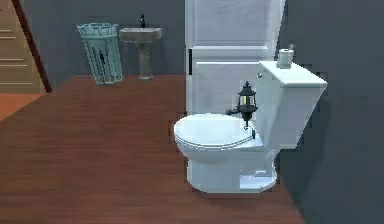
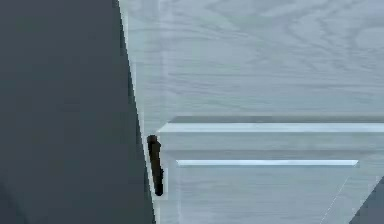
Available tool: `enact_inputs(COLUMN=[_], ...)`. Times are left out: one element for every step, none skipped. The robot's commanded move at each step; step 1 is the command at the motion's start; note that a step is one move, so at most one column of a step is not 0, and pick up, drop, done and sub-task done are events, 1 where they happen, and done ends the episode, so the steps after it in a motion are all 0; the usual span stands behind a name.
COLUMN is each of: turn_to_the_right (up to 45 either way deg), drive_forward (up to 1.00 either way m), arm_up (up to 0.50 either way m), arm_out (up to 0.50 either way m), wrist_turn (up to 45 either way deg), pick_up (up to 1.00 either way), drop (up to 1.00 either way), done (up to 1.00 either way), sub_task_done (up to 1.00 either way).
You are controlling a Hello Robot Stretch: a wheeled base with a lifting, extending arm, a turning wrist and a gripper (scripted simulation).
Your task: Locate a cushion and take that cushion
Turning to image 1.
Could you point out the white room door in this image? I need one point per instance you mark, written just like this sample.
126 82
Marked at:
226 50

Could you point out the grey pedestal sink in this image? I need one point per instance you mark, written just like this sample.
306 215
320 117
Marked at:
143 43

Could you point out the black lantern lamp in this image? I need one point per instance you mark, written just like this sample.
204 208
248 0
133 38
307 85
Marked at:
247 100

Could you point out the black soap bottle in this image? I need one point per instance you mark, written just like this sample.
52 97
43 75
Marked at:
142 20

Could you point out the white toilet paper roll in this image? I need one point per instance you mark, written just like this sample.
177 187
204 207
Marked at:
285 58

